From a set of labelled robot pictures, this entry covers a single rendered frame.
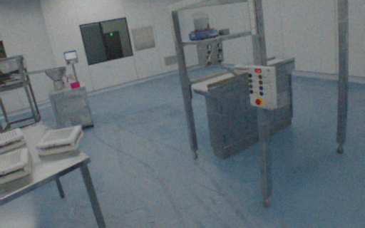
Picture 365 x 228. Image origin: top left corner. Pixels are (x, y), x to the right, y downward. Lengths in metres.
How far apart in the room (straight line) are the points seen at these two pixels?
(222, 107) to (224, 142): 0.38
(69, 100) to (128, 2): 4.07
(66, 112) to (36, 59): 3.02
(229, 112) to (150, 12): 5.45
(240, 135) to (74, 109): 2.71
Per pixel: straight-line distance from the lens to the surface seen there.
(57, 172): 1.37
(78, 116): 4.21
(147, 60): 7.36
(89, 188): 1.51
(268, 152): 1.85
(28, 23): 6.95
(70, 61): 4.44
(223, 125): 2.50
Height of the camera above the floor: 1.42
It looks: 13 degrees down
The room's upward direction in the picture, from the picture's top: 10 degrees counter-clockwise
